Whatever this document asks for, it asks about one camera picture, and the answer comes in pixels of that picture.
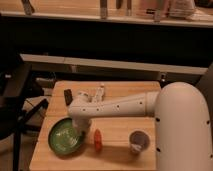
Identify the green ceramic bowl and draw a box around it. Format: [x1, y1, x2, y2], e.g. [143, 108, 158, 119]
[48, 118, 86, 156]

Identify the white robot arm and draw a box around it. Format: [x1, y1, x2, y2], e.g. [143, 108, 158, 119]
[68, 82, 213, 171]

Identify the white plastic bottle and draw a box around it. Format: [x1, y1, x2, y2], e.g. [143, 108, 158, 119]
[92, 84, 105, 103]

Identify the dark brown rectangular block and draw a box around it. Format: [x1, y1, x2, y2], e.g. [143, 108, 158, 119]
[64, 89, 73, 106]

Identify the orange carrot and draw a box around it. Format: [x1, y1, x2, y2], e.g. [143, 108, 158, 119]
[94, 129, 102, 152]

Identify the white paper cup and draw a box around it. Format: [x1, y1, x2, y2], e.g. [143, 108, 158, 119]
[129, 131, 150, 154]

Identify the black office chair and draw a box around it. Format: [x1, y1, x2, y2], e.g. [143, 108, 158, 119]
[0, 49, 48, 171]

